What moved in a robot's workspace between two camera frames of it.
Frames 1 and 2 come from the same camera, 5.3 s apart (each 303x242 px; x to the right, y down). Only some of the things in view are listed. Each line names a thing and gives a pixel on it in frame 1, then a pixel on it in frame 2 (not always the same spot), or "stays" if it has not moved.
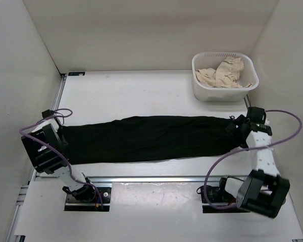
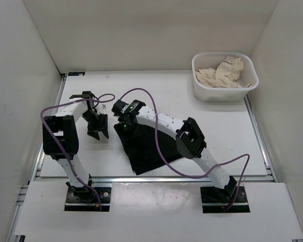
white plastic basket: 223,76 stays
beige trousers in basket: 227,74 stays
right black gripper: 238,122 → 120,124
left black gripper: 64,142 → 101,126
